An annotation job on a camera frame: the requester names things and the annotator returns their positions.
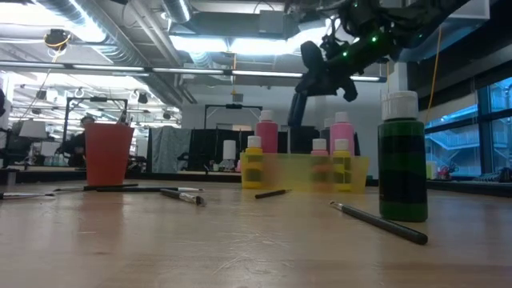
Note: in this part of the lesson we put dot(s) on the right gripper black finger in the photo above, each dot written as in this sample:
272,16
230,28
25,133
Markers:
350,90
298,110

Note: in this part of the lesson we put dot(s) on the dark pink paint bottle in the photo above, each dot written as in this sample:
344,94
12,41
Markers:
267,136

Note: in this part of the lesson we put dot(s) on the light pink paint bottle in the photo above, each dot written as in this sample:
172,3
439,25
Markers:
342,134

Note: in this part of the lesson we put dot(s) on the golden yellow striped paint bottle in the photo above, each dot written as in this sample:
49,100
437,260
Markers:
254,154

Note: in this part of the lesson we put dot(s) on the lemon yellow striped paint bottle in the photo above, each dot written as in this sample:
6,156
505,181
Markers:
342,158

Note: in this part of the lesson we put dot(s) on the green striped paint bottle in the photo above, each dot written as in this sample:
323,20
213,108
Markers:
403,168

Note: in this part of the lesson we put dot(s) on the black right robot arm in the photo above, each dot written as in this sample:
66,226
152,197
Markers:
400,28

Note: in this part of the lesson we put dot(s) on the yellow translucent plastic tray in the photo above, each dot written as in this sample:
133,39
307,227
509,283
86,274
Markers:
296,172

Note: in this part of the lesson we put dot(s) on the white cylinder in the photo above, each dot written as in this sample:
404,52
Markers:
229,149

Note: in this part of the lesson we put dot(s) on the pale green canister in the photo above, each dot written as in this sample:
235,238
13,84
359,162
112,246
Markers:
431,170

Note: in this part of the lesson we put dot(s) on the long ceiling light bar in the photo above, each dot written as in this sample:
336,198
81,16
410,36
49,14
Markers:
188,70

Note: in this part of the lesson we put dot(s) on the large glass window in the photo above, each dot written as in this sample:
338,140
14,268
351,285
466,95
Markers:
456,144

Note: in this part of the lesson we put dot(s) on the grey curtain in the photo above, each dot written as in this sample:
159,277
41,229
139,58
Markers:
170,148

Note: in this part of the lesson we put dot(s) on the white ceiling box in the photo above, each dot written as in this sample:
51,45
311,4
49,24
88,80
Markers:
476,12

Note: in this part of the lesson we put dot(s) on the orange-red plastic cup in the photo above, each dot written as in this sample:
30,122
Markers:
108,156

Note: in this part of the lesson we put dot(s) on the person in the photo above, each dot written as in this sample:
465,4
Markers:
78,144

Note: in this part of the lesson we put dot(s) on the white lamp shade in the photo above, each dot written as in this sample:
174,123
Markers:
34,129

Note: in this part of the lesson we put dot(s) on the silver spiral air duct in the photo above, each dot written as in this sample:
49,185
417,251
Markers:
178,10

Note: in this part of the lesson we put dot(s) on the large silver air duct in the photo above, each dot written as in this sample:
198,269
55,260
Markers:
128,50

